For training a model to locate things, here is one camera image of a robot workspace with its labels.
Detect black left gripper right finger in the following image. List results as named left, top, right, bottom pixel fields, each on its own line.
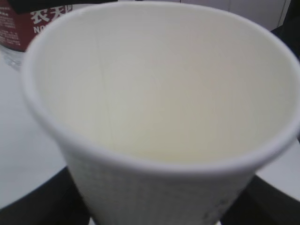
left=220, top=176, right=300, bottom=225

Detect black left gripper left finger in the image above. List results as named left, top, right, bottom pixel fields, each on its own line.
left=0, top=167, right=90, bottom=225

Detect white paper cup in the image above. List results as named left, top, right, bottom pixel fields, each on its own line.
left=21, top=1, right=300, bottom=225

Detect Nongfu Spring water bottle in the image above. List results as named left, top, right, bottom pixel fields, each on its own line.
left=0, top=0, right=74, bottom=70

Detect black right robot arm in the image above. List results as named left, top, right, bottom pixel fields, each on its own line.
left=271, top=0, right=300, bottom=59

